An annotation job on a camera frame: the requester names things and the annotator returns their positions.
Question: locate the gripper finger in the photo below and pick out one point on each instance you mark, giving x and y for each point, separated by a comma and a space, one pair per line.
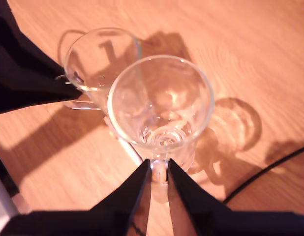
127, 196
24, 88
21, 46
191, 196

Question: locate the small footed glass cup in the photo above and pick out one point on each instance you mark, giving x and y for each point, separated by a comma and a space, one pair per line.
75, 56
132, 137

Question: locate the white panel with black edge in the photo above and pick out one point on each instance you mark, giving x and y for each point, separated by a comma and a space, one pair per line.
2, 196

